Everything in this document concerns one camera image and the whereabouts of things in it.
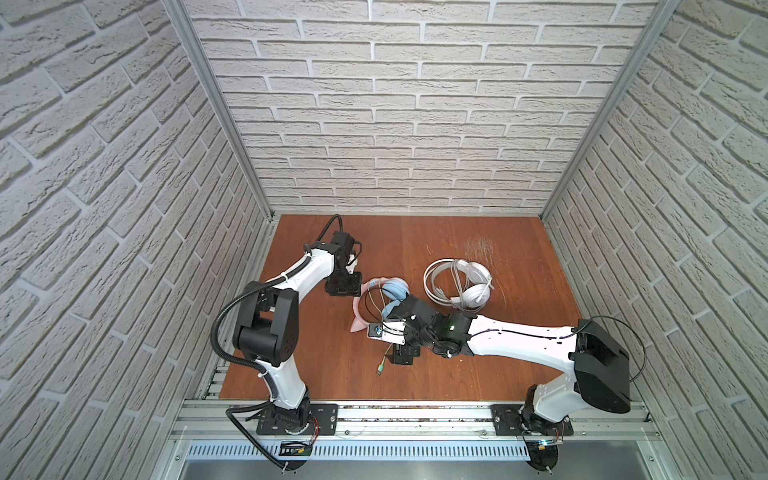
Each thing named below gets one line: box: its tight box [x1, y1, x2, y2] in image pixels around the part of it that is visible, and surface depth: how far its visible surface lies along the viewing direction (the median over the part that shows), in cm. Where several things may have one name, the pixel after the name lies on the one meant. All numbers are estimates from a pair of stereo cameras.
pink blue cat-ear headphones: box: [350, 277, 410, 332], surface depth 94 cm
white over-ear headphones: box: [423, 258, 495, 309], surface depth 94 cm
